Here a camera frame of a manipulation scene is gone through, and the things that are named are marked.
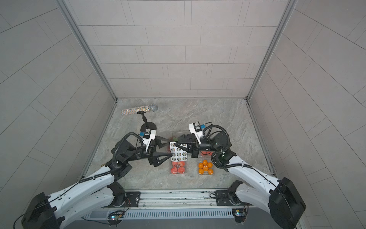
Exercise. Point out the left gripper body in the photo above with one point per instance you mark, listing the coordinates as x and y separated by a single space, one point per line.
151 149

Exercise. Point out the black microphone stand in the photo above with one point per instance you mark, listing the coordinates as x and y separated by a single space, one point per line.
147 125

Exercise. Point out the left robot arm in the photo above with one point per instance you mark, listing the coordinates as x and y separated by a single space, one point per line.
100 189

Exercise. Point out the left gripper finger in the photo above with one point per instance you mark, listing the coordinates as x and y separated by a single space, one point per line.
161 141
159 158

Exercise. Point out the circuit board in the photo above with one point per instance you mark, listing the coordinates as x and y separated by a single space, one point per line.
240 215
115 217

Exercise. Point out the glitter microphone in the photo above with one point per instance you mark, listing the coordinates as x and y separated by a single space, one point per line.
136 110

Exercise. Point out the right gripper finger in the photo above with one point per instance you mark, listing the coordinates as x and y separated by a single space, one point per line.
186 138
188 148

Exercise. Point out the right circuit board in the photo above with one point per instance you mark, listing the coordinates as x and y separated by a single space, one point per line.
240 215

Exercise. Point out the left circuit board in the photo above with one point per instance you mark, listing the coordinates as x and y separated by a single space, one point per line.
115 217

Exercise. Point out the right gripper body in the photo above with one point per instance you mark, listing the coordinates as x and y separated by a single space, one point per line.
200 147

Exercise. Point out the far tomato box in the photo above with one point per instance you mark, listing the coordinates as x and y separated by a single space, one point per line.
206 153

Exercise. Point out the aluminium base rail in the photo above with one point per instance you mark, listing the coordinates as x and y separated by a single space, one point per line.
183 199

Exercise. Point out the fruit sticker sheet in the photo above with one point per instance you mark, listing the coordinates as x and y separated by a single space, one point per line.
178 154

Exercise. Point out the clear grape box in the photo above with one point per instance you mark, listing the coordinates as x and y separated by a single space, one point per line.
175 136

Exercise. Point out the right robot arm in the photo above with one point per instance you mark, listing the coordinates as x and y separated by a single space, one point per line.
224 158

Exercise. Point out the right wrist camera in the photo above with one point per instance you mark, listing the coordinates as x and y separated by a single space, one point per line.
197 130

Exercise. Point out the orange fruit box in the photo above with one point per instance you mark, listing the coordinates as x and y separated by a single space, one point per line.
205 168

